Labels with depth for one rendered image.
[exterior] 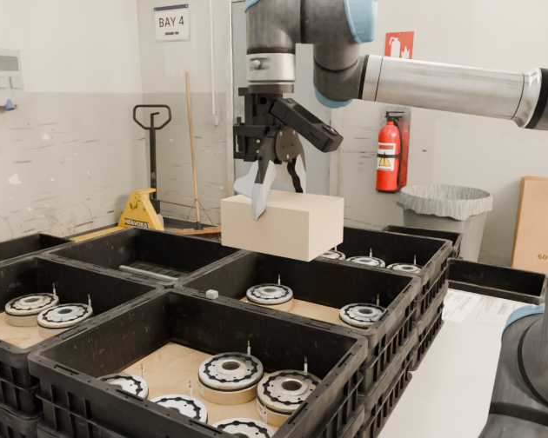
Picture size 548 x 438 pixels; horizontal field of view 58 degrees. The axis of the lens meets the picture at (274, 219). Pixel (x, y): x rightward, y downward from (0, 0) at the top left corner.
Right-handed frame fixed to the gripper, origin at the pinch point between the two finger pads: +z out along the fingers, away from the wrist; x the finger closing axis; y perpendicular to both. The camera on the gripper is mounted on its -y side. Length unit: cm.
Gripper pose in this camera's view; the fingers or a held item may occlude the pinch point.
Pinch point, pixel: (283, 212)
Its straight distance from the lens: 80.3
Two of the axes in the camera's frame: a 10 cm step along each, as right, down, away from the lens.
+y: -8.5, -1.2, 5.2
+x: -5.3, 2.0, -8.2
